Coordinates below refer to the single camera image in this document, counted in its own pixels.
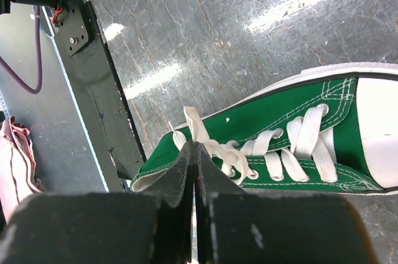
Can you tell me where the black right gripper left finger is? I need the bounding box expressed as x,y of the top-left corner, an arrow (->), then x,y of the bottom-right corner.
1,142 -> 193,263

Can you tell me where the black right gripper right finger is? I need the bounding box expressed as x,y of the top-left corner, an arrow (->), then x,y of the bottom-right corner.
194,143 -> 377,263

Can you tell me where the green canvas sneaker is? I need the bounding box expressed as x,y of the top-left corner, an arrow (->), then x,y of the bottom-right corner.
131,62 -> 397,196

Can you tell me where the pink patterned white cloth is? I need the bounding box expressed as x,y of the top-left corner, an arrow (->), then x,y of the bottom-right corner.
1,116 -> 45,223

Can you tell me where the grey slotted cable duct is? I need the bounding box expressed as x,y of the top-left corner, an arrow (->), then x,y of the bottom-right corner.
0,91 -> 11,119

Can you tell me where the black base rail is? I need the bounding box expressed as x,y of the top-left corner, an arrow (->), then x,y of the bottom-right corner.
55,0 -> 146,192

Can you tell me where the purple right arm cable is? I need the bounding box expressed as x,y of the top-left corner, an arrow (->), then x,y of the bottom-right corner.
0,5 -> 44,95

